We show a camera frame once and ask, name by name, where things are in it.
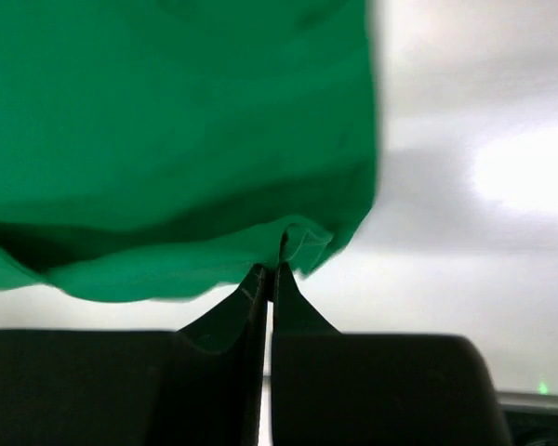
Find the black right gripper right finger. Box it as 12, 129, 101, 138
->
272, 265, 512, 445

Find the green t shirt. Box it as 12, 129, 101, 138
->
0, 1, 378, 302

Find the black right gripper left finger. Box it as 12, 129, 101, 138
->
0, 266, 266, 445

